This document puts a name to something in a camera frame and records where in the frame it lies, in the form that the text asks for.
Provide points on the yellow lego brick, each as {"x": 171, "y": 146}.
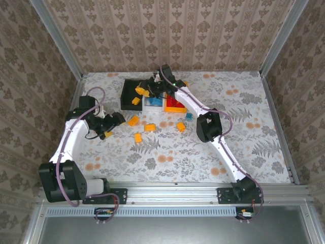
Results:
{"x": 135, "y": 101}
{"x": 150, "y": 127}
{"x": 133, "y": 120}
{"x": 138, "y": 138}
{"x": 180, "y": 126}

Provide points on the red lego brick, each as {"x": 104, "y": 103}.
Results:
{"x": 169, "y": 101}
{"x": 178, "y": 104}

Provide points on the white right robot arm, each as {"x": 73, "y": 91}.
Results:
{"x": 188, "y": 101}

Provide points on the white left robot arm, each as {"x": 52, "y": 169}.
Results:
{"x": 71, "y": 137}

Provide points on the white plastic bin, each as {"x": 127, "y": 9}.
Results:
{"x": 152, "y": 108}

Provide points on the black plastic bin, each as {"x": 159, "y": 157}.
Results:
{"x": 127, "y": 99}

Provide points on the yellow plastic bin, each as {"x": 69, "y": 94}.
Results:
{"x": 175, "y": 110}

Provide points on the small blue lego brick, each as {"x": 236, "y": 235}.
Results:
{"x": 189, "y": 116}

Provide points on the small connector board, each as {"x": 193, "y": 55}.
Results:
{"x": 246, "y": 214}
{"x": 104, "y": 213}

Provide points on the floral table cover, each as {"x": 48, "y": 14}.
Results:
{"x": 177, "y": 170}

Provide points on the grey metal panel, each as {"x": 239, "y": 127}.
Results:
{"x": 165, "y": 231}

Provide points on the aluminium side rail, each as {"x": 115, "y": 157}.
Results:
{"x": 78, "y": 89}
{"x": 273, "y": 101}

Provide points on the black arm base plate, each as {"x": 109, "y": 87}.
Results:
{"x": 122, "y": 195}
{"x": 224, "y": 195}

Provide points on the aluminium front rail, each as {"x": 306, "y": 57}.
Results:
{"x": 172, "y": 193}

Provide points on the aluminium frame post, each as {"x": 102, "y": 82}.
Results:
{"x": 58, "y": 40}
{"x": 284, "y": 38}

